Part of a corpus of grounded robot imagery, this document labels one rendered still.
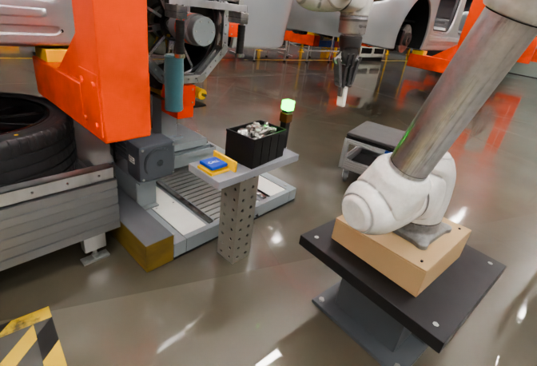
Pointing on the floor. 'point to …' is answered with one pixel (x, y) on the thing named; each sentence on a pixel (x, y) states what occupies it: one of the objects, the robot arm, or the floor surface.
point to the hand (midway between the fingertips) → (341, 96)
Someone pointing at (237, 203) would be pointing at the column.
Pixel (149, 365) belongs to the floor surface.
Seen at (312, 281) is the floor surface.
